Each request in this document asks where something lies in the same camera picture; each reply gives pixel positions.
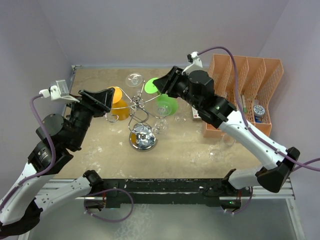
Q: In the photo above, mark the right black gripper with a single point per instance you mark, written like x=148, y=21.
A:
x=169, y=81

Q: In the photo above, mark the clear wine glass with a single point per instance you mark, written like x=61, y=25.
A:
x=216, y=154
x=161, y=125
x=134, y=80

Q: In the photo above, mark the orange plastic goblet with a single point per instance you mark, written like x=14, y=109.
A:
x=119, y=110

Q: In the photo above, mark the white red small box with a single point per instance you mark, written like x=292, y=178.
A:
x=195, y=115

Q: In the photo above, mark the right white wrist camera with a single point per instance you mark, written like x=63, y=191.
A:
x=195, y=63

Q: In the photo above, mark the clear tall glass back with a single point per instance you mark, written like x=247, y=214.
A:
x=180, y=117

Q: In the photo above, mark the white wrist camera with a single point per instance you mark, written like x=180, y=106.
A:
x=195, y=63
x=58, y=92

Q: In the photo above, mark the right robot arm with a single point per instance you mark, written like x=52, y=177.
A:
x=197, y=89

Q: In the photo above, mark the chrome wine glass rack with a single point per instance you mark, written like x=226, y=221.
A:
x=141, y=119

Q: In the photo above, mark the green plastic goblet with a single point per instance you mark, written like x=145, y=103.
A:
x=160, y=98

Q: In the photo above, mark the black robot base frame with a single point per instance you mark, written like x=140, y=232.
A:
x=211, y=192

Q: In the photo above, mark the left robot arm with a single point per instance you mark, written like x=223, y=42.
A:
x=22, y=208

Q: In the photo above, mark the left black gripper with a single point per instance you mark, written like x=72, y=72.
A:
x=99, y=102

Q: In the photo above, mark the orange desk file organizer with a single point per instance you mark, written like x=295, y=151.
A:
x=258, y=79

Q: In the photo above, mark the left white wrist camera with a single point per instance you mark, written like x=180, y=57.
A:
x=58, y=92

